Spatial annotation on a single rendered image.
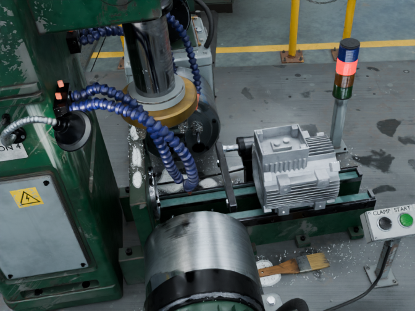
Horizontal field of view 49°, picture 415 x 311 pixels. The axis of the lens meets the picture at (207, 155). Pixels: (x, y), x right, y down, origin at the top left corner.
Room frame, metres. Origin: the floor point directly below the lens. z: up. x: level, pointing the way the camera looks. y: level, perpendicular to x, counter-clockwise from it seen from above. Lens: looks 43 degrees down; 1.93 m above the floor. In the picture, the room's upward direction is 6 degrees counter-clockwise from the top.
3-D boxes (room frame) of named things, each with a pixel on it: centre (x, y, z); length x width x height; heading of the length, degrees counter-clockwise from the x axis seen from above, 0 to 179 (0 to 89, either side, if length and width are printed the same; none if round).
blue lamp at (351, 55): (1.20, -0.46, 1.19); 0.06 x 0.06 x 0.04
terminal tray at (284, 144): (0.88, -0.19, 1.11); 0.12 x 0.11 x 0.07; 94
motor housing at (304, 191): (0.88, -0.23, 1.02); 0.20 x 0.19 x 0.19; 94
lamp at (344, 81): (1.20, -0.46, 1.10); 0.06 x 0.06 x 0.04
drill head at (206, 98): (1.19, 0.08, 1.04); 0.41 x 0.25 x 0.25; 4
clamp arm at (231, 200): (0.90, -0.05, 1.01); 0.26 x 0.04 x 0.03; 4
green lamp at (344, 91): (1.20, -0.46, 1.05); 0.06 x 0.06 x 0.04
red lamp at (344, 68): (1.20, -0.46, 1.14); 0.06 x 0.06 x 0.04
